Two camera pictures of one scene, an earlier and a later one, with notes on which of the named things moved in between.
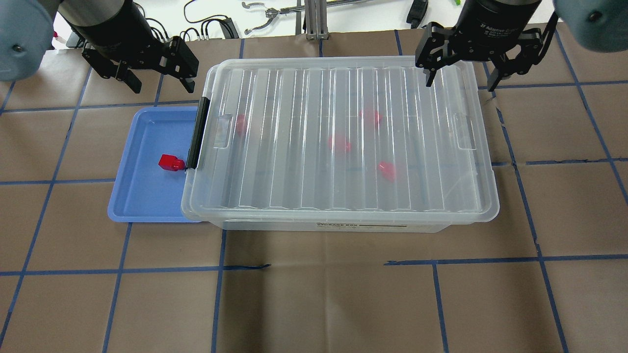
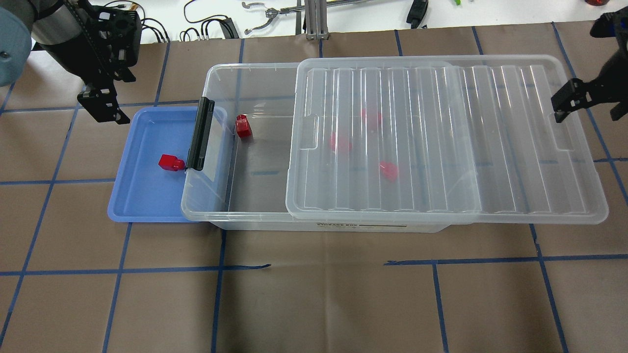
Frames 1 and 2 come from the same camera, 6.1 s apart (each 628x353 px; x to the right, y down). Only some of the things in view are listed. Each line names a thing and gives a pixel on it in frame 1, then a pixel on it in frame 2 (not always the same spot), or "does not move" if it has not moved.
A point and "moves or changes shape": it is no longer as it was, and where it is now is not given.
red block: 171,163 does not move
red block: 337,142 does not move
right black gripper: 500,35 to 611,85
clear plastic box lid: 342,139 moves or changes shape
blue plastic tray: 143,191 does not move
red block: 388,170 does not move
